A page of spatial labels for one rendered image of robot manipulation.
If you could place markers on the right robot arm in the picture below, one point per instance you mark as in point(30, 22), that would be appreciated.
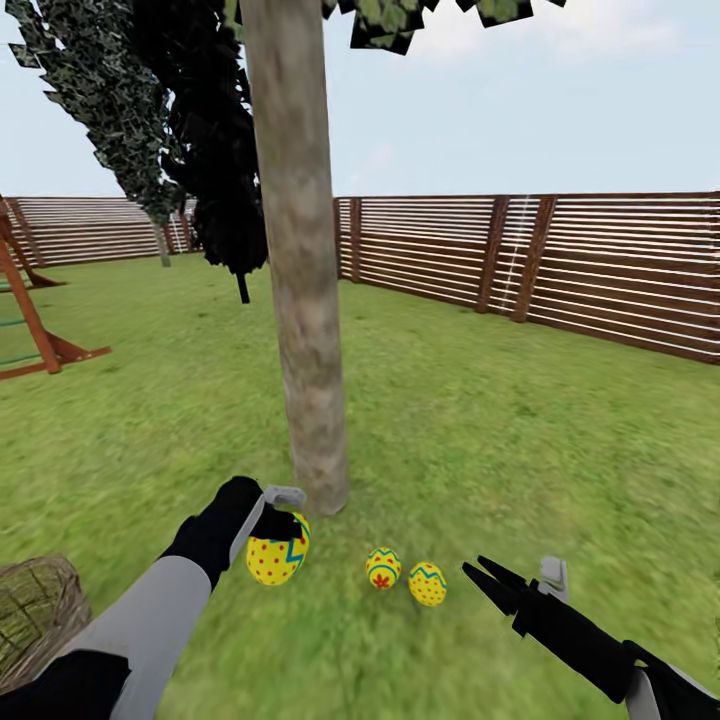
point(659, 691)

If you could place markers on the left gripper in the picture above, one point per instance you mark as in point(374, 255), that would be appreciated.
point(279, 526)

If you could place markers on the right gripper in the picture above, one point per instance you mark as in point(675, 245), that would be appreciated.
point(559, 627)

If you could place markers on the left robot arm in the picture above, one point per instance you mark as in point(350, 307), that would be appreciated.
point(117, 667)

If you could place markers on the wicker basket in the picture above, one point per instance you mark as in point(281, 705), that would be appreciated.
point(64, 612)

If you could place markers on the easter egg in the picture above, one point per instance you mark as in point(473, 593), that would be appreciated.
point(427, 584)
point(275, 562)
point(383, 568)

